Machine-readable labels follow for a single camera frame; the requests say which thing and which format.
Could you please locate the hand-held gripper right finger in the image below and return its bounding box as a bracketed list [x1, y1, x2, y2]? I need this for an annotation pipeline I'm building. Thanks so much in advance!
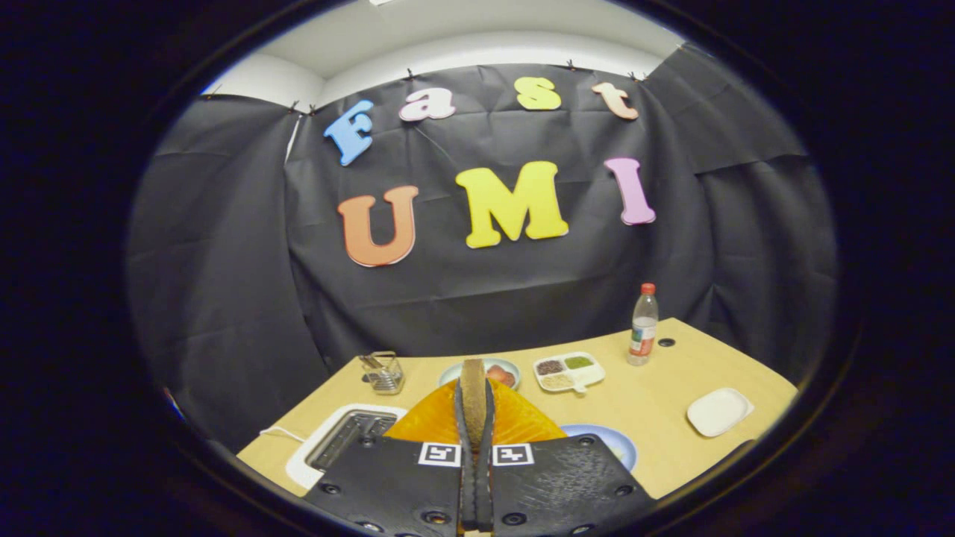
[476, 377, 657, 537]

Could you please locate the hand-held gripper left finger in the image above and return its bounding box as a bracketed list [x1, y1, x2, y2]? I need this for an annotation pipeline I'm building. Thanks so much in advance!
[304, 377, 477, 537]

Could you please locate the brown bread slice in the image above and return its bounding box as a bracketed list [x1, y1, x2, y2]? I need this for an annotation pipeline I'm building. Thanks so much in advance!
[460, 359, 489, 478]

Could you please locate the blue plate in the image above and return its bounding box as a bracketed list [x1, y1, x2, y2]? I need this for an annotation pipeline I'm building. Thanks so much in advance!
[560, 424, 639, 472]

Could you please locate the white toaster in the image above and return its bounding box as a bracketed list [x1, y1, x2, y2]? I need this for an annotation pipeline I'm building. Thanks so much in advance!
[286, 403, 409, 491]

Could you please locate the white divided condiment dish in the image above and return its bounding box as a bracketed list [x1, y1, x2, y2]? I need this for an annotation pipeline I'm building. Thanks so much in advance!
[533, 352, 606, 394]

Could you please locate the pale green plate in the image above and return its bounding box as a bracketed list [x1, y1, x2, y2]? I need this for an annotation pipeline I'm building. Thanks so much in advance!
[438, 358, 522, 391]

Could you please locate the clear red-capped plastic bottle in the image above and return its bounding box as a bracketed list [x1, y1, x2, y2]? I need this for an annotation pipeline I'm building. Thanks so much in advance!
[627, 283, 660, 366]

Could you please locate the small white dish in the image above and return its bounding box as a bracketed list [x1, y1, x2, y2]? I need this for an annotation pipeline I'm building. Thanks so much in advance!
[686, 387, 754, 438]

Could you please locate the black backdrop cloth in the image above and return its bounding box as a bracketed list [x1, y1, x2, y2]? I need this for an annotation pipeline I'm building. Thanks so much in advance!
[125, 43, 840, 456]

